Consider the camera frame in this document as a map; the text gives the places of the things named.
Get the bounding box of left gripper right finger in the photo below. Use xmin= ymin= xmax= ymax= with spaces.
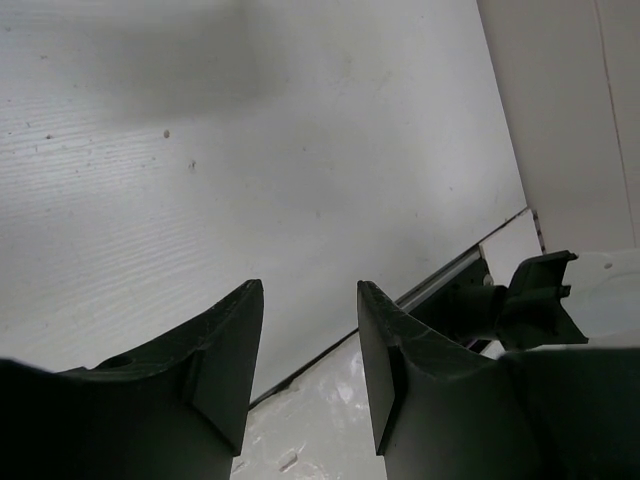
xmin=357 ymin=281 xmax=639 ymax=479

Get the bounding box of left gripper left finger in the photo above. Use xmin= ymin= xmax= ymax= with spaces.
xmin=1 ymin=279 xmax=264 ymax=479

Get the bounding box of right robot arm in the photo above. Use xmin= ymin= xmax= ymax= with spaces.
xmin=471 ymin=249 xmax=639 ymax=351

